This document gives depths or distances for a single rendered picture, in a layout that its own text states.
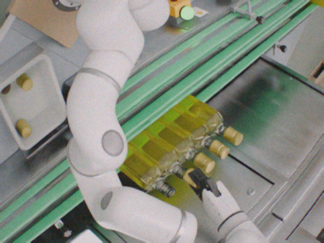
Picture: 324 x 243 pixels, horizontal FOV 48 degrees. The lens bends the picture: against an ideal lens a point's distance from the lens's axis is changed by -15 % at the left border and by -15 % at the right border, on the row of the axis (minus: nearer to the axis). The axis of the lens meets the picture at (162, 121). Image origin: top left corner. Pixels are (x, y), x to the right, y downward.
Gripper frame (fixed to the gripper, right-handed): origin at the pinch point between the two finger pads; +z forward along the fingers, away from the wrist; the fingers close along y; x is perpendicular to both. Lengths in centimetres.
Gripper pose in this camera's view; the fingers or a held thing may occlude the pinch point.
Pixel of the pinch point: (198, 181)
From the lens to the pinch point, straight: 100.4
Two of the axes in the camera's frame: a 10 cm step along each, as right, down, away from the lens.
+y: -1.3, -6.9, -7.1
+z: -4.8, -5.8, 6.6
